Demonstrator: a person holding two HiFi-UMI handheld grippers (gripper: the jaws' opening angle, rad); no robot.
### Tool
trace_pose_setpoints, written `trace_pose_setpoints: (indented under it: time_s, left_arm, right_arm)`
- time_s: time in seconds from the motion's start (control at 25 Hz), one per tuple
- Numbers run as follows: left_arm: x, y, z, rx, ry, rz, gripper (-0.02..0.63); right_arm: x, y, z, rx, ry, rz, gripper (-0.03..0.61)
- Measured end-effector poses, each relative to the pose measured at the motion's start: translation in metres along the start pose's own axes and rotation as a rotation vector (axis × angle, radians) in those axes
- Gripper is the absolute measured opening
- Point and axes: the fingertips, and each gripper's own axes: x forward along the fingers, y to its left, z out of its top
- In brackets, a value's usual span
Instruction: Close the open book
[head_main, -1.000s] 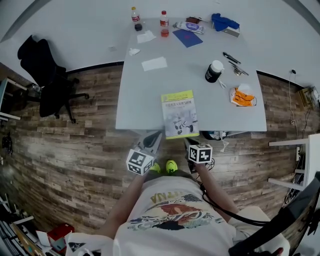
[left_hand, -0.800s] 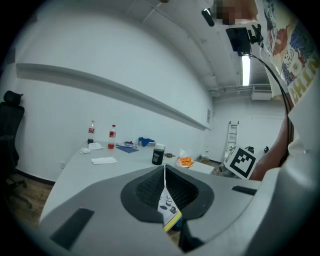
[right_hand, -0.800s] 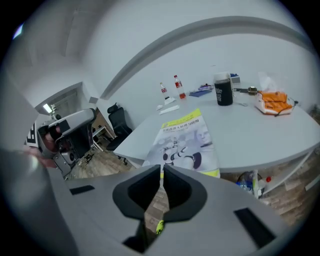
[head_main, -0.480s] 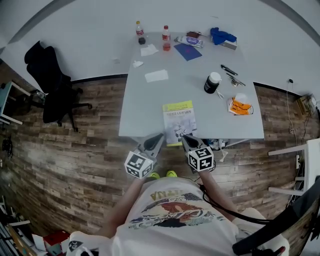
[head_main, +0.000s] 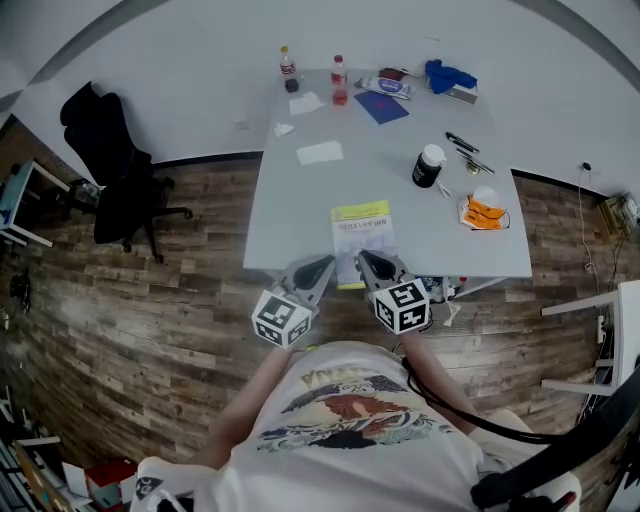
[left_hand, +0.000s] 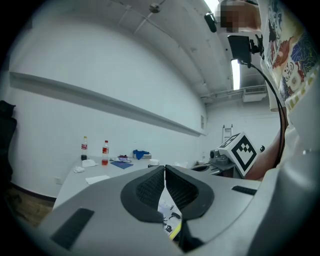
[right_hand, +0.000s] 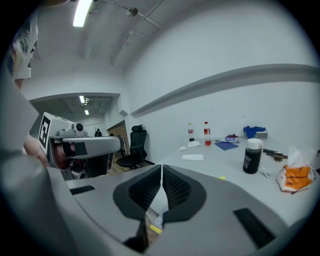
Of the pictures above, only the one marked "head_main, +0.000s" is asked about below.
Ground white table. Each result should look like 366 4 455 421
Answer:
242 67 534 301

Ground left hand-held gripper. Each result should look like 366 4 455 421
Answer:
251 254 337 350

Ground plastic bottle dark drink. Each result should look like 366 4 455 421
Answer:
278 45 301 95

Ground cluttered storage shelf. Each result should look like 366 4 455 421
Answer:
0 434 76 512

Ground blue booklet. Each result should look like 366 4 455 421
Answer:
353 89 410 126

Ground person's left forearm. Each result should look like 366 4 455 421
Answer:
192 347 294 471

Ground white printed t-shirt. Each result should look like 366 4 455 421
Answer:
129 341 584 512

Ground small white desk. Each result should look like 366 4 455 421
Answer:
540 279 640 397

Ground grey box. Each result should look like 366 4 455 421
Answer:
425 74 480 107

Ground person's right forearm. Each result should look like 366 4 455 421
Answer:
399 329 481 436

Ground silver pen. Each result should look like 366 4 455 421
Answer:
454 147 496 177

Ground red white open box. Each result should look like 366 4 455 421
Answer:
82 459 140 511

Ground white purple wipes packet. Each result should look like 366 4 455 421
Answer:
355 74 414 101

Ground white face mask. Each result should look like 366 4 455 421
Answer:
471 184 503 207

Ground blue cloth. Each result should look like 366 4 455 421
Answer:
424 58 479 95

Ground black trash bin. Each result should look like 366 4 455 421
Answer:
414 274 469 306

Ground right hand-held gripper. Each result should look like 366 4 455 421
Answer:
356 249 432 335

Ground cardboard box with wires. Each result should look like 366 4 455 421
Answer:
598 192 640 236

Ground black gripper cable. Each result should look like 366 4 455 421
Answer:
397 344 566 446

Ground black office chair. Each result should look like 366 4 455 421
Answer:
59 80 195 265

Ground black floor cables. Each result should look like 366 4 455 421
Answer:
8 268 32 312

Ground black pen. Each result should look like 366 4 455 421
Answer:
444 131 481 155

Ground yellow covered book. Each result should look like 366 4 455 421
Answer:
329 199 401 291

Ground black red handle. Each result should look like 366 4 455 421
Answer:
534 489 579 512

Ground white paper napkin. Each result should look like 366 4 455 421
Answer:
288 91 325 117

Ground black jar white lid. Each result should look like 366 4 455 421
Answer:
411 143 447 190

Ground white paper slip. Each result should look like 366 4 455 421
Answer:
295 139 345 167

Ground plastic bottle red drink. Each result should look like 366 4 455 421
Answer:
330 54 350 107

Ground white desk blue top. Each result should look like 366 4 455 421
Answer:
0 158 72 249

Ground black strap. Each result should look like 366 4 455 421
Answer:
469 354 640 506

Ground orange packet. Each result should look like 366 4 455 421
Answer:
455 194 512 232

